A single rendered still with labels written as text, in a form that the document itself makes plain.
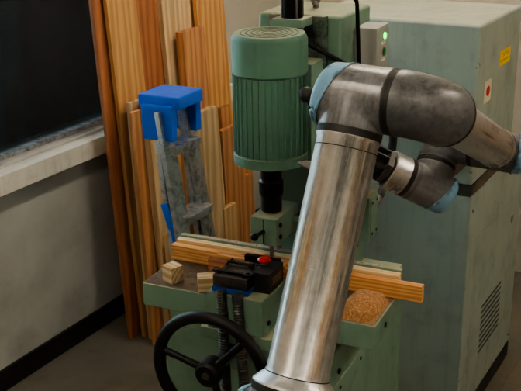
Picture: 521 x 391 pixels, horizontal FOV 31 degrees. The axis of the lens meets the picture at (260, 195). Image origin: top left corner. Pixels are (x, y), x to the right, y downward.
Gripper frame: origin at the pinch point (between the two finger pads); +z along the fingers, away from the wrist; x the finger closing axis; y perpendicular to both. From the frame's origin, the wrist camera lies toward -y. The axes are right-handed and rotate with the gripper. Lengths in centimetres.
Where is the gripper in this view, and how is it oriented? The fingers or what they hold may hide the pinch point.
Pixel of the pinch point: (304, 133)
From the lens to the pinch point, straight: 206.4
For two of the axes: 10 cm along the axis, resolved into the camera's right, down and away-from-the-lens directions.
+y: 3.6, -2.9, -8.9
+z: -8.9, -4.0, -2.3
